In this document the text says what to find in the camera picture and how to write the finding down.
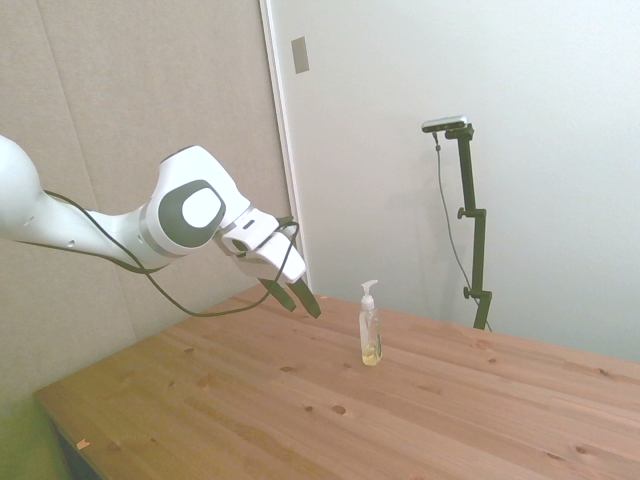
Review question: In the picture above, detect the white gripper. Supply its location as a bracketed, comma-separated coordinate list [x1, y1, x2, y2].
[234, 232, 321, 320]

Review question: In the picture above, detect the clear sanitizer pump bottle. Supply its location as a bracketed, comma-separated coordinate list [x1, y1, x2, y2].
[358, 279, 385, 366]

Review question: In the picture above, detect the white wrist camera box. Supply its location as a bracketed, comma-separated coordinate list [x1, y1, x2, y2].
[221, 212, 281, 259]

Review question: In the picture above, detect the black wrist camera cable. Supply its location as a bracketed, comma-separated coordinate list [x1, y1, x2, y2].
[42, 189, 301, 318]

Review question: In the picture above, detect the white vertical wall trim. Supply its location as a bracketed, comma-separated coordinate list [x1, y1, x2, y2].
[258, 0, 314, 297]

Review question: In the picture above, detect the black jointed camera stand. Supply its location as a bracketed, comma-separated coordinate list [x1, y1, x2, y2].
[443, 124, 494, 331]

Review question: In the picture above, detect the grey exterior camera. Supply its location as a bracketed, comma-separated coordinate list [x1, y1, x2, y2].
[421, 114, 471, 134]

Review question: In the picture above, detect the grey wall plate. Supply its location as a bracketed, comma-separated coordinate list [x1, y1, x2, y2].
[291, 35, 311, 75]

